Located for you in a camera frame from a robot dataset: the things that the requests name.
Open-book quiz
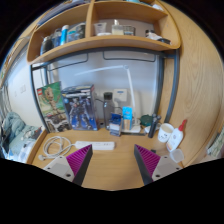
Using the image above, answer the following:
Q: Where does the white power strip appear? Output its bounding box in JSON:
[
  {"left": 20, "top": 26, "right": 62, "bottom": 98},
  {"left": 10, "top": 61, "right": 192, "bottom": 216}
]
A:
[{"left": 74, "top": 139, "right": 117, "bottom": 152}]

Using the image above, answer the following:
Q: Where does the white desk lamp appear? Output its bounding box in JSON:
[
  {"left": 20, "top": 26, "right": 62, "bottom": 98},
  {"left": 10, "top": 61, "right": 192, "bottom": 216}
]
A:
[{"left": 73, "top": 64, "right": 143, "bottom": 135}]

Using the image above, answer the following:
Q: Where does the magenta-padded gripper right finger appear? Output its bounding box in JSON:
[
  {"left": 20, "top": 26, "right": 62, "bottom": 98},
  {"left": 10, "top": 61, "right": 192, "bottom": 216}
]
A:
[{"left": 132, "top": 143, "right": 184, "bottom": 187}]

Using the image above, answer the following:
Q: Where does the dark blue small box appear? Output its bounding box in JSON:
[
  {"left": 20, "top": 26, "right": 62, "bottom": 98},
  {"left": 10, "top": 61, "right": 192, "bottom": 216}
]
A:
[{"left": 108, "top": 112, "right": 123, "bottom": 138}]

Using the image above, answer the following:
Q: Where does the white power strip cable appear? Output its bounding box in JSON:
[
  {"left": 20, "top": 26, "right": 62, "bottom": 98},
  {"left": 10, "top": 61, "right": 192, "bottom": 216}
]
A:
[{"left": 37, "top": 135, "right": 78, "bottom": 162}]

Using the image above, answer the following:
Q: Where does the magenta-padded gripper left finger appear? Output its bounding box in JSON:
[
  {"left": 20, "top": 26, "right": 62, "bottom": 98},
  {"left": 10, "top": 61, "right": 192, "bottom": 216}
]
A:
[{"left": 43, "top": 143, "right": 95, "bottom": 187}]

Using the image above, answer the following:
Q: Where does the white mug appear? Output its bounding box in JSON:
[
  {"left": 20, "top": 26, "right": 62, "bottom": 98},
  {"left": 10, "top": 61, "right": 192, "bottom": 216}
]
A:
[{"left": 156, "top": 122, "right": 175, "bottom": 144}]

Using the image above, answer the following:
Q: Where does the teal bedding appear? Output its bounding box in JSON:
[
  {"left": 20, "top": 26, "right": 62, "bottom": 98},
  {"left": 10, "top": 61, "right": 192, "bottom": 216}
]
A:
[{"left": 0, "top": 110, "right": 45, "bottom": 164}]

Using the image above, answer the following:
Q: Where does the white wall socket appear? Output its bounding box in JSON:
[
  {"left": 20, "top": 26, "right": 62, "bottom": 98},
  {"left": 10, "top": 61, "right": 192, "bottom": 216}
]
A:
[{"left": 112, "top": 87, "right": 129, "bottom": 103}]

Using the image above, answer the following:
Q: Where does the dark clear water bottle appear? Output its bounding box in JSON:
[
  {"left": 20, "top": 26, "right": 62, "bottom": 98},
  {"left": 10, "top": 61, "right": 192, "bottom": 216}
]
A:
[{"left": 102, "top": 91, "right": 115, "bottom": 131}]

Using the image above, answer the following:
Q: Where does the white red-capped glue bottle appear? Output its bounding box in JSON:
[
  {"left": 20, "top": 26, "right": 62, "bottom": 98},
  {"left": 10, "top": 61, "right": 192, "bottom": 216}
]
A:
[{"left": 165, "top": 118, "right": 189, "bottom": 153}]

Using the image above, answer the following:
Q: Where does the wooden shelf unit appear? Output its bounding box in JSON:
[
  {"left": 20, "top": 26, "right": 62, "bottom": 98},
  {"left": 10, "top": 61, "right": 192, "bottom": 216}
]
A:
[{"left": 25, "top": 0, "right": 183, "bottom": 66}]

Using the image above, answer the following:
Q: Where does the dark grey electric shaver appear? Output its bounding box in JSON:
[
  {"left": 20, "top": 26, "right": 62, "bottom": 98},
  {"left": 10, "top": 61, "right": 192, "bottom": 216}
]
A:
[{"left": 147, "top": 112, "right": 163, "bottom": 140}]

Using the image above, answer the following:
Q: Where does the dark grey metal desk frame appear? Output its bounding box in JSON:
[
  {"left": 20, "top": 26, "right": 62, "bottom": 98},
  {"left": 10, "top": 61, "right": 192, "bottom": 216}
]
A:
[{"left": 29, "top": 47, "right": 181, "bottom": 126}]

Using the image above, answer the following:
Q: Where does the green round tin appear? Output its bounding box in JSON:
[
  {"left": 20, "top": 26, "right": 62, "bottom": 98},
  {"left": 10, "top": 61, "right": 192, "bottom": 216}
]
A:
[{"left": 139, "top": 113, "right": 154, "bottom": 127}]

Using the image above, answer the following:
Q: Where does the green toy figure box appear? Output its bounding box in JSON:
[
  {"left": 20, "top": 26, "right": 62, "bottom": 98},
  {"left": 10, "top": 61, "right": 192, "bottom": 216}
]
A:
[{"left": 35, "top": 80, "right": 73, "bottom": 134}]

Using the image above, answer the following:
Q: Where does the light blue tall carton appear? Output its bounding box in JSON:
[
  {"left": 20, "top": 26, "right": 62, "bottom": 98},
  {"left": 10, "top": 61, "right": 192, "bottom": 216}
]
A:
[{"left": 121, "top": 106, "right": 134, "bottom": 132}]

